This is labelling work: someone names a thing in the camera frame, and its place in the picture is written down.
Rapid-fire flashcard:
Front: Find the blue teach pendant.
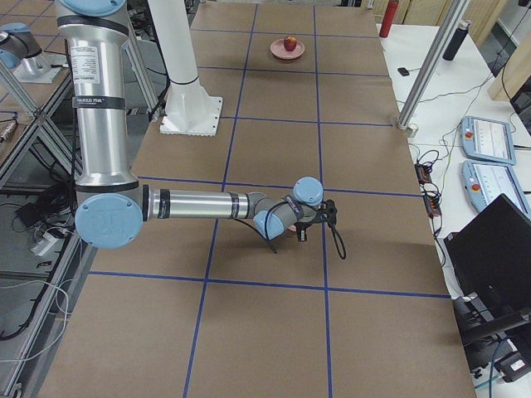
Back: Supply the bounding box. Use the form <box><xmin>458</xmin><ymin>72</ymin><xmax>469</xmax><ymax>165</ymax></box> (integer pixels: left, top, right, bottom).
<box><xmin>460</xmin><ymin>160</ymin><xmax>530</xmax><ymax>216</ymax></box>
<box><xmin>460</xmin><ymin>116</ymin><xmax>516</xmax><ymax>165</ymax></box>

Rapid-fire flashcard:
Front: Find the upper blue teach pendant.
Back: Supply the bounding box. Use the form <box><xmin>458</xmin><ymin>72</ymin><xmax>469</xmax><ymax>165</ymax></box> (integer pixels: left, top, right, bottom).
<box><xmin>460</xmin><ymin>116</ymin><xmax>516</xmax><ymax>165</ymax></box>

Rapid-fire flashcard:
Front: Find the black laptop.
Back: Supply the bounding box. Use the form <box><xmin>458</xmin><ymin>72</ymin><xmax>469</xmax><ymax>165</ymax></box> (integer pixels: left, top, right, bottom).
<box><xmin>444</xmin><ymin>194</ymin><xmax>530</xmax><ymax>310</ymax></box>

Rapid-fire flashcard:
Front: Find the small black square device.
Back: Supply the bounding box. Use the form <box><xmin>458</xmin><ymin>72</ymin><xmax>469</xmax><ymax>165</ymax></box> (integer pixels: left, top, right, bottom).
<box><xmin>397</xmin><ymin>67</ymin><xmax>410</xmax><ymax>76</ymax></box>

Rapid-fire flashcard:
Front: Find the orange black power strip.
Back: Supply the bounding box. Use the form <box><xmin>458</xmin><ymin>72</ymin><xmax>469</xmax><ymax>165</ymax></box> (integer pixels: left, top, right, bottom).
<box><xmin>414</xmin><ymin>163</ymin><xmax>441</xmax><ymax>219</ymax></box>

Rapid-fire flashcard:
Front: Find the aluminium frame post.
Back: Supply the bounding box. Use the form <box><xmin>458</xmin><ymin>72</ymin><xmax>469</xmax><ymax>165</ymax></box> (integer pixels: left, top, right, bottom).
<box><xmin>396</xmin><ymin>0</ymin><xmax>470</xmax><ymax>138</ymax></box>

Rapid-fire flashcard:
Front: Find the red apple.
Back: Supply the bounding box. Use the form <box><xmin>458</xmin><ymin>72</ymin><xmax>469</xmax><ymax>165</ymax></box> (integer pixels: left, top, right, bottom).
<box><xmin>283</xmin><ymin>36</ymin><xmax>298</xmax><ymax>52</ymax></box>

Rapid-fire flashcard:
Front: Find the lower blue teach pendant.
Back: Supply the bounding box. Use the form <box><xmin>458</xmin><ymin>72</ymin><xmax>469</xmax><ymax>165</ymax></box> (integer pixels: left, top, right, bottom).
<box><xmin>460</xmin><ymin>160</ymin><xmax>530</xmax><ymax>216</ymax></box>

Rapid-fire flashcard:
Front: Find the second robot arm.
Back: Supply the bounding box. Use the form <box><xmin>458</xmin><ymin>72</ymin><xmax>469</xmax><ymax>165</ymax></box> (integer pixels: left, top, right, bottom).
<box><xmin>1</xmin><ymin>22</ymin><xmax>63</xmax><ymax>84</ymax></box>

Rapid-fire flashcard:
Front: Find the black water bottle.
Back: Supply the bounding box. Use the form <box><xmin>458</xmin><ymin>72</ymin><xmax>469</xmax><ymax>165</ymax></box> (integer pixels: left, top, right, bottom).
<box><xmin>442</xmin><ymin>20</ymin><xmax>470</xmax><ymax>61</ymax></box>

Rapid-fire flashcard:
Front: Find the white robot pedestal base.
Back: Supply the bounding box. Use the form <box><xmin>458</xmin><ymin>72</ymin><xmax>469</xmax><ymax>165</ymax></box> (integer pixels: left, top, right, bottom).
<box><xmin>149</xmin><ymin>0</ymin><xmax>223</xmax><ymax>137</ymax></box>

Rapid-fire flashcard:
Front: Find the red water bottle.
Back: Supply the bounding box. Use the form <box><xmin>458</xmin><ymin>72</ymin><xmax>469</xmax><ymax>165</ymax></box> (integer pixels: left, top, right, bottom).
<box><xmin>379</xmin><ymin>0</ymin><xmax>400</xmax><ymax>38</ymax></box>

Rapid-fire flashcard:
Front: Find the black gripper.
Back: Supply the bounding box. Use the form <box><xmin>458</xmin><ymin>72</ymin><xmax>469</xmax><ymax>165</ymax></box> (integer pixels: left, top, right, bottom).
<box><xmin>295</xmin><ymin>199</ymin><xmax>338</xmax><ymax>242</ymax></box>

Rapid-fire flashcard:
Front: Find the pink plate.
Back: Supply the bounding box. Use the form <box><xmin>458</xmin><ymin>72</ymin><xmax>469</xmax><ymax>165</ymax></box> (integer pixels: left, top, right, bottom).
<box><xmin>270</xmin><ymin>39</ymin><xmax>305</xmax><ymax>61</ymax></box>

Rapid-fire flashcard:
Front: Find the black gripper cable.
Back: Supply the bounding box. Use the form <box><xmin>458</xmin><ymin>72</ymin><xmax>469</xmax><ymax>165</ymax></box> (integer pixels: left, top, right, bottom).
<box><xmin>244</xmin><ymin>197</ymin><xmax>347</xmax><ymax>261</ymax></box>

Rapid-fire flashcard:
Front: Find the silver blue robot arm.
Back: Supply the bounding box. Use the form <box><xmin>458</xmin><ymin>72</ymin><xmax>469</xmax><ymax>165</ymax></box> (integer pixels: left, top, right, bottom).
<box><xmin>56</xmin><ymin>1</ymin><xmax>337</xmax><ymax>249</ymax></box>

